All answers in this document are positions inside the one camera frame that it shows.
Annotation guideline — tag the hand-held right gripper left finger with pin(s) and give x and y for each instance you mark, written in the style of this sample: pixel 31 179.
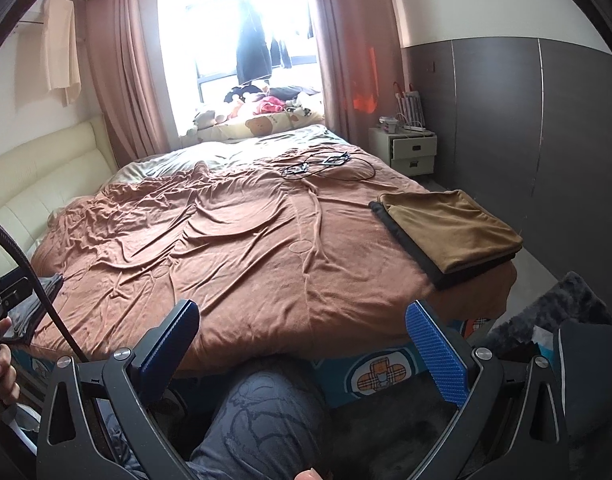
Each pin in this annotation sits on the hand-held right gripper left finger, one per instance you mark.
pixel 171 340

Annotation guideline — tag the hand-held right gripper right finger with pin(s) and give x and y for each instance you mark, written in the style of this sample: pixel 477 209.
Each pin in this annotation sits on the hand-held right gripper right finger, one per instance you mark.
pixel 435 350

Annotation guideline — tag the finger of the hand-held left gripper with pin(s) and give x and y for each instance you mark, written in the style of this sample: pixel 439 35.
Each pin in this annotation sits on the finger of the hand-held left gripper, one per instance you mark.
pixel 11 287

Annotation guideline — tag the grey folded clothes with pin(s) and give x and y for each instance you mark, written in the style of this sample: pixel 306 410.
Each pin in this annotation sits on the grey folded clothes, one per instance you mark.
pixel 31 310

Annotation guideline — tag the person's left hand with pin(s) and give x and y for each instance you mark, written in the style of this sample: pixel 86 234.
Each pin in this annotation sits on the person's left hand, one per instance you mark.
pixel 6 375

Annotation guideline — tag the person's right hand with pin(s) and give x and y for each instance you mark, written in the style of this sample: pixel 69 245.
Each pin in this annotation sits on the person's right hand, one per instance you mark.
pixel 312 475

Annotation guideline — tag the blue printed bed sheet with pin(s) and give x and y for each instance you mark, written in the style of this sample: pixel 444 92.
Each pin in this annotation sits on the blue printed bed sheet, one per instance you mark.
pixel 380 375

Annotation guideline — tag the dark folded garment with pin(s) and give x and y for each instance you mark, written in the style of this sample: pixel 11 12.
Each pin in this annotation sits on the dark folded garment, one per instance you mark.
pixel 430 270

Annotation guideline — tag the person's leg in grey pants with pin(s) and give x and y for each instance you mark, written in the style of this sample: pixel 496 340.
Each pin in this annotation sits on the person's leg in grey pants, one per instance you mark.
pixel 266 410

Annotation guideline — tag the brown bed blanket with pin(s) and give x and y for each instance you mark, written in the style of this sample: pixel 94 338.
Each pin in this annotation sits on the brown bed blanket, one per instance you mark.
pixel 236 240

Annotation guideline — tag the grey fluffy rug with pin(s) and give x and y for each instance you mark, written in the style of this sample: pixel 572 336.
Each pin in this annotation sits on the grey fluffy rug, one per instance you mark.
pixel 550 305

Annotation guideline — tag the cream padded headboard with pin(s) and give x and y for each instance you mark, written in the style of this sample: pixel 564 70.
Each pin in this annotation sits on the cream padded headboard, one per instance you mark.
pixel 51 170

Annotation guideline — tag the white nightstand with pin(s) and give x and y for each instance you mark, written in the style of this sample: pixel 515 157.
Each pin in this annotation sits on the white nightstand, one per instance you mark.
pixel 415 155

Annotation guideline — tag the white power strip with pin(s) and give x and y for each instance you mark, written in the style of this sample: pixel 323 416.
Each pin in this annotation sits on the white power strip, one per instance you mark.
pixel 418 130

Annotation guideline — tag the bear print pillow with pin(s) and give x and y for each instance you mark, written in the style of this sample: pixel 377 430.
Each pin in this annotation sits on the bear print pillow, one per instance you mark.
pixel 271 124

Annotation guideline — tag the striped bag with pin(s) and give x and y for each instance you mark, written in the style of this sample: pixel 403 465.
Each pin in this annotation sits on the striped bag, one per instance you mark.
pixel 410 105

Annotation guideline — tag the red cloth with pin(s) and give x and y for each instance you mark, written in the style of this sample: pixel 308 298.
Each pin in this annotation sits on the red cloth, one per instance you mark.
pixel 271 106

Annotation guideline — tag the pink-brown curtain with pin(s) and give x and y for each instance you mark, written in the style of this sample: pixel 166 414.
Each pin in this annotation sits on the pink-brown curtain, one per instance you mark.
pixel 131 60
pixel 351 35

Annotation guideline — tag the dark hanging garment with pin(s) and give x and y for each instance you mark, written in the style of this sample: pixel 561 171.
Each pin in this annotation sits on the dark hanging garment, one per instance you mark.
pixel 251 40

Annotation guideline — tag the window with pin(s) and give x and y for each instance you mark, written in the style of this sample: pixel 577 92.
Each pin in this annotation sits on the window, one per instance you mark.
pixel 211 20

